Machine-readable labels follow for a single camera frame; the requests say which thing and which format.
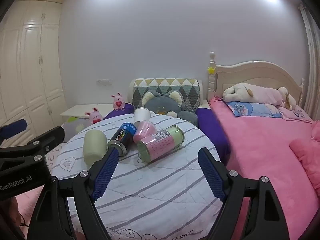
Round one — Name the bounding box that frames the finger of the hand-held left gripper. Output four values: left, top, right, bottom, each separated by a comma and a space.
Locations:
27, 126, 66, 153
0, 119, 27, 140

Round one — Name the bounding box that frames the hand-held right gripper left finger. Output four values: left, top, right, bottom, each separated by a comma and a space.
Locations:
26, 146, 120, 240

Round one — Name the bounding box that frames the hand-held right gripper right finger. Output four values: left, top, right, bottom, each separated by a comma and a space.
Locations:
197, 147, 298, 240

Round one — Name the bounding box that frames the pale green cup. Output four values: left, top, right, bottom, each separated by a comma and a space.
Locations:
83, 130, 108, 166

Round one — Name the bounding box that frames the pink cup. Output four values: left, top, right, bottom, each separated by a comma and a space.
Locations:
133, 120, 157, 144

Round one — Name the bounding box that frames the white cup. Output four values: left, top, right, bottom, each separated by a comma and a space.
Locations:
134, 107, 151, 127

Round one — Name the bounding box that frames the grey floral cloth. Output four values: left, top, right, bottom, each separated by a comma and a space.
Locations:
61, 116, 88, 143

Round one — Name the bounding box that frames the white nightstand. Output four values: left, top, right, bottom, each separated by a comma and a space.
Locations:
60, 103, 114, 123

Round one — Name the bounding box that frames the black and blue spray can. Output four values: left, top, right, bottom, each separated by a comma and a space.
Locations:
107, 122, 137, 157

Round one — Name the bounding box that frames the pink rabbit toy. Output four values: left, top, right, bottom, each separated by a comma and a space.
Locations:
111, 92, 126, 111
84, 107, 104, 125

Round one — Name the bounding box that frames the purple sheet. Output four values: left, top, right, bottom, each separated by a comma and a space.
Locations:
195, 107, 232, 166

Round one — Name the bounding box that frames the pink blanket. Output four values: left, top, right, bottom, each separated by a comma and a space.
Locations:
209, 97, 320, 240

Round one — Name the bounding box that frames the pink and green canister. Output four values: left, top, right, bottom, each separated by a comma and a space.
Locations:
136, 124, 185, 165

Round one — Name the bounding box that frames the cream wardrobe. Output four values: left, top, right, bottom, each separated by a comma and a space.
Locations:
0, 0, 66, 146

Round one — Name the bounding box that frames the purple pillow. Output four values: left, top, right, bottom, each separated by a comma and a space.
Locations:
103, 102, 136, 120

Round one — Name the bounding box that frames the blue cartoon pillow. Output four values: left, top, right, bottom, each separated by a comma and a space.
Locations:
226, 101, 283, 119

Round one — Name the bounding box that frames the grey cat plush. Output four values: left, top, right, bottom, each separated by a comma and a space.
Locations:
141, 90, 199, 127

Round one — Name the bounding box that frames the pink and white plush dog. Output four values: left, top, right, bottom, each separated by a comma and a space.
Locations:
222, 83, 297, 111

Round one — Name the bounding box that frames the pink cushion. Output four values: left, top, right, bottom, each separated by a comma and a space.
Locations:
289, 121, 320, 188

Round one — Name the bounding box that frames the diamond pattern quilted cover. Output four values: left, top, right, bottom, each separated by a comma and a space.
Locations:
128, 78, 203, 110

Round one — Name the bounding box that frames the pink printed pillow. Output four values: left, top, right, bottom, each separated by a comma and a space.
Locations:
278, 104, 314, 123

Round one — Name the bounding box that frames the cream wooden headboard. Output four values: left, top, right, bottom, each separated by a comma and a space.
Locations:
207, 52, 306, 110

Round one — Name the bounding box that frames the cream curtain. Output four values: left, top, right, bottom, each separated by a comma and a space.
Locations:
298, 4, 320, 120

